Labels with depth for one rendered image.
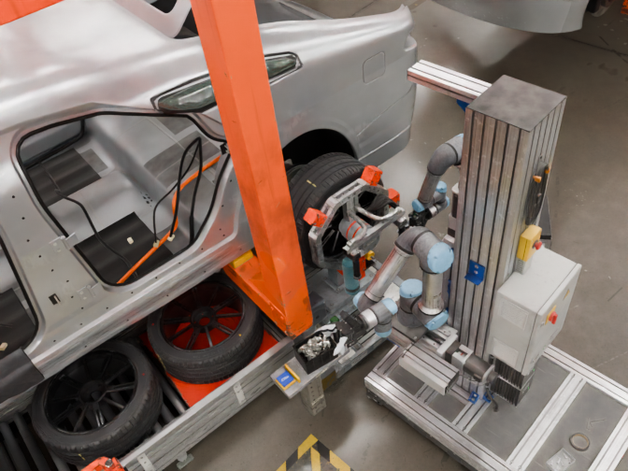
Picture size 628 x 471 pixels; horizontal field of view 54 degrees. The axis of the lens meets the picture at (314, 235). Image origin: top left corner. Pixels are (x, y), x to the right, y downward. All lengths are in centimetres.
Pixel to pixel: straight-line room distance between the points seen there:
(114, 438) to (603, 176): 392
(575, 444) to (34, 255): 277
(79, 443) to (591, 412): 265
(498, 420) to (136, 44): 262
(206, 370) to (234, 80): 181
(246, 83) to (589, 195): 331
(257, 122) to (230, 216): 105
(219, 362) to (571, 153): 332
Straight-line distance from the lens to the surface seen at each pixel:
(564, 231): 472
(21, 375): 332
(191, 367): 351
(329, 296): 392
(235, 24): 219
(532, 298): 268
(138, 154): 404
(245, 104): 233
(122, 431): 342
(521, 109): 225
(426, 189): 326
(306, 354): 330
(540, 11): 522
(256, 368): 351
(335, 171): 330
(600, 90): 617
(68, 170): 451
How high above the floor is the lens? 332
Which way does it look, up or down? 46 degrees down
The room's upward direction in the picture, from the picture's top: 9 degrees counter-clockwise
